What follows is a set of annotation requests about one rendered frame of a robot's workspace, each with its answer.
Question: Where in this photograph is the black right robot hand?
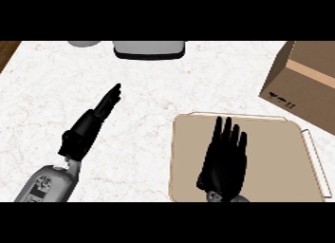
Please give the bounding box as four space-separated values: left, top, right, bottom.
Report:
196 116 250 202

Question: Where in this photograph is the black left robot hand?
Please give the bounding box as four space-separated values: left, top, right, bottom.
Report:
57 83 125 162

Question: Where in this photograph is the beige tray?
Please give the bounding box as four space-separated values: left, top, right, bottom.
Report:
169 111 334 203

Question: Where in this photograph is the brown cardboard box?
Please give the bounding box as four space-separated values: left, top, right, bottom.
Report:
259 41 335 142

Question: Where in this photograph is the grey round object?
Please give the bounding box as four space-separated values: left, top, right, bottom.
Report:
67 41 104 48

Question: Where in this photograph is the grey appliance with black base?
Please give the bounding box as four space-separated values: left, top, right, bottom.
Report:
113 41 187 61

